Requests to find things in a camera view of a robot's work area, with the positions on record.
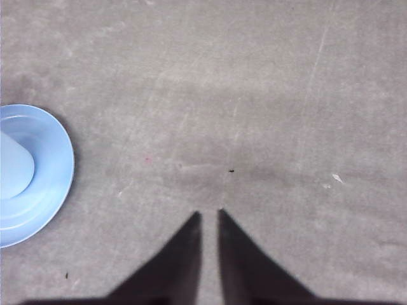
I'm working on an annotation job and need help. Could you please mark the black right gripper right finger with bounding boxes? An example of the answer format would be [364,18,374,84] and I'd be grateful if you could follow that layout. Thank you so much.
[217,208,393,304]

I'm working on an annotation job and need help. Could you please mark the blue plastic plate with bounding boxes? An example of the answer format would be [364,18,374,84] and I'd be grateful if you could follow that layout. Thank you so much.
[1,104,74,248]

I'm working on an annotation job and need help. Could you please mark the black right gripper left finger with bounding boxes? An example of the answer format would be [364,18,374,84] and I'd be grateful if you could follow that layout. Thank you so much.
[23,212,202,304]

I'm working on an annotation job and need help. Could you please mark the light blue plastic cup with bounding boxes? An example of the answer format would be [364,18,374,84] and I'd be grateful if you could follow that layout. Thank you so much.
[1,132,34,200]

